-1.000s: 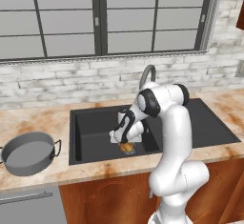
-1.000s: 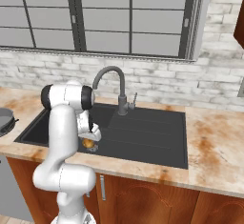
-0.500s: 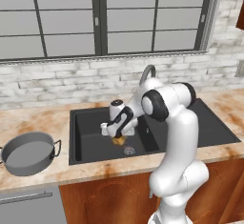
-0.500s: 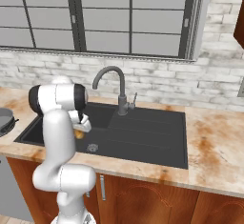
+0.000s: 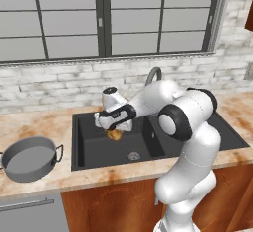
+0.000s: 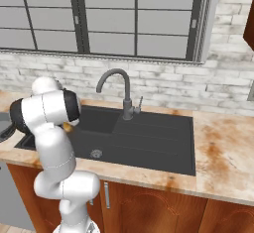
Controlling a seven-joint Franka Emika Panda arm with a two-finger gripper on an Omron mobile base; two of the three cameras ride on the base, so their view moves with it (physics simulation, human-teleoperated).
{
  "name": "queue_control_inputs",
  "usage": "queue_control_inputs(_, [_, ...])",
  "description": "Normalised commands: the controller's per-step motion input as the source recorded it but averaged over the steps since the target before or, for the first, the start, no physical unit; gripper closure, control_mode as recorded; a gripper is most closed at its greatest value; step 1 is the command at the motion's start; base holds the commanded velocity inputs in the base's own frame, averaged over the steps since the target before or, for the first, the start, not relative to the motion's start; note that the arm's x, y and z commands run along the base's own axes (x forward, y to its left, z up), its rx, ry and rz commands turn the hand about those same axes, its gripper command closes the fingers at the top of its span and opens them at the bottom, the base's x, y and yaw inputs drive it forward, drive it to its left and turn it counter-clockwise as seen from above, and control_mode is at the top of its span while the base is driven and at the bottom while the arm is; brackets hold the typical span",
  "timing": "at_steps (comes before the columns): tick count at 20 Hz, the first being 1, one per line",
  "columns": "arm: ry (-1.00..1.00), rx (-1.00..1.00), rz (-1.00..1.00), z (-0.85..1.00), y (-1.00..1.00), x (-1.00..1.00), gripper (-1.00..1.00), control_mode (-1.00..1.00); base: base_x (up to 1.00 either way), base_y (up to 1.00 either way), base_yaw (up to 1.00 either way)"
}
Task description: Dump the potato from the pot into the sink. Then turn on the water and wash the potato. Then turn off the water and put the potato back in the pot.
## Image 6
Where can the dark grey curved tap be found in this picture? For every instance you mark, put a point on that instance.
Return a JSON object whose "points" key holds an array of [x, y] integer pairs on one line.
{"points": [[127, 106]]}

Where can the grey wall panel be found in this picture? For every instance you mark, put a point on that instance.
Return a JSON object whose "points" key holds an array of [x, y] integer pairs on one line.
{"points": [[251, 91]]}

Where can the grey dishwasher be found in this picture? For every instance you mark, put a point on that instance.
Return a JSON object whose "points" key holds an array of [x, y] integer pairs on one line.
{"points": [[11, 197]]}

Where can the yellow potato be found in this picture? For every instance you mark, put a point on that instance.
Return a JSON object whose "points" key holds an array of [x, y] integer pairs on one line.
{"points": [[68, 126]]}

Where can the grey tap lever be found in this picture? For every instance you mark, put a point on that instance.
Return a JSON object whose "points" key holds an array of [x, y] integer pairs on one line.
{"points": [[139, 104]]}

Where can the dark grey sink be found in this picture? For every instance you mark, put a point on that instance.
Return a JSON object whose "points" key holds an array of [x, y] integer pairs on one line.
{"points": [[149, 144]]}

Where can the brown wall cupboard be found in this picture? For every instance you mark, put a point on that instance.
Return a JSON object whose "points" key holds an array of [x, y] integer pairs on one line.
{"points": [[249, 30]]}

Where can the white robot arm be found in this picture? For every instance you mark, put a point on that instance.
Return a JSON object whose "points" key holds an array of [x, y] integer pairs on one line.
{"points": [[54, 151]]}

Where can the dark framed window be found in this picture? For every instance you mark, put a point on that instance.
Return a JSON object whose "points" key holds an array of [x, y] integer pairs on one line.
{"points": [[109, 19]]}

